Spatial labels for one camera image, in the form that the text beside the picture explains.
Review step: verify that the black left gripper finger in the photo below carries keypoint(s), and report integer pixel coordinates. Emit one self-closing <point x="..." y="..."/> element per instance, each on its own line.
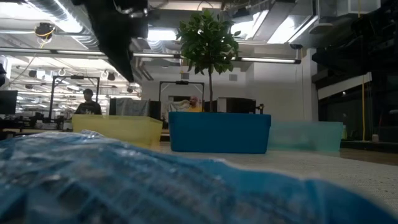
<point x="121" y="56"/>

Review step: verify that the blue granola bar silver end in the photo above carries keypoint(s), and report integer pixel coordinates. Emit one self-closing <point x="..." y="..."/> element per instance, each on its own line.
<point x="124" y="186"/>

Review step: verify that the person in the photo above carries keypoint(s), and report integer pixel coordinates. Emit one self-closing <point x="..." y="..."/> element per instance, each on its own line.
<point x="195" y="105"/>
<point x="88" y="105"/>

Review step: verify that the yellow translucent plastic bin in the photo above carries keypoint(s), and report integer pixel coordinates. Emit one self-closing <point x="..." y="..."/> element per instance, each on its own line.
<point x="118" y="129"/>

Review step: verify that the green leafy artificial plant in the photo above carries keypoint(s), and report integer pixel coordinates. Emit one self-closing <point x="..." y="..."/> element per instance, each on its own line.
<point x="208" y="40"/>

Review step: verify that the black monitor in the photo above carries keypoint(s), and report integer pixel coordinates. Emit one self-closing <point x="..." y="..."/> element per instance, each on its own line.
<point x="7" y="102"/>

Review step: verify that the blue plastic bin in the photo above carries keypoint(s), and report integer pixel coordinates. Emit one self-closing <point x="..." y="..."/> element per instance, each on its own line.
<point x="217" y="133"/>

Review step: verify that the ceiling light bar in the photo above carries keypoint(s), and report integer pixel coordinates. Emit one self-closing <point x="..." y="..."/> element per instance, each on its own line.
<point x="269" y="60"/>

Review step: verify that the teal translucent plastic bin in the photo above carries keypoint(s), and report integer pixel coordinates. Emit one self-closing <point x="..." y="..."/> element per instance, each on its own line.
<point x="308" y="137"/>

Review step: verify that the black gantry frame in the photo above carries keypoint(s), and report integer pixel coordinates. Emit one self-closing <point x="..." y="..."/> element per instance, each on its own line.
<point x="182" y="82"/>
<point x="51" y="99"/>

